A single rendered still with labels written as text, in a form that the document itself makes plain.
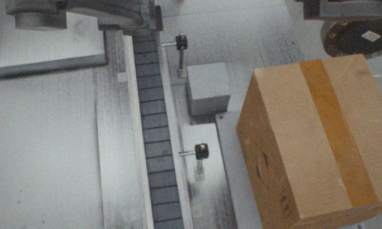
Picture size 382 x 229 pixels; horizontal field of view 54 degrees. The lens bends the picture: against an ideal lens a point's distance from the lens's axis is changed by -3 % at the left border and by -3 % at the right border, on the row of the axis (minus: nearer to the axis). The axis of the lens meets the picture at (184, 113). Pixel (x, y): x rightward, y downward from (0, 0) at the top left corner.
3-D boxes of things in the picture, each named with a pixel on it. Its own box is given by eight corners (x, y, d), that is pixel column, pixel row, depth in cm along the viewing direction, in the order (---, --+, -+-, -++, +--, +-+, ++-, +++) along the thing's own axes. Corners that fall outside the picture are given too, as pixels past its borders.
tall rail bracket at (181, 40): (159, 67, 111) (157, 30, 96) (185, 64, 111) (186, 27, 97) (161, 77, 109) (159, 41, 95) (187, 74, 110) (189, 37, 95)
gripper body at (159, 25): (119, 10, 97) (117, 6, 90) (159, 6, 98) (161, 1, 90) (122, 36, 98) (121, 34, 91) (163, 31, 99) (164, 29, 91)
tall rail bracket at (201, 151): (175, 167, 97) (174, 141, 83) (203, 163, 98) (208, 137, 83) (177, 179, 96) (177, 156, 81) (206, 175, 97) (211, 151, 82)
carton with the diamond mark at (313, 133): (235, 126, 101) (253, 68, 77) (321, 112, 103) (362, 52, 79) (266, 244, 87) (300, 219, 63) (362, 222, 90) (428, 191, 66)
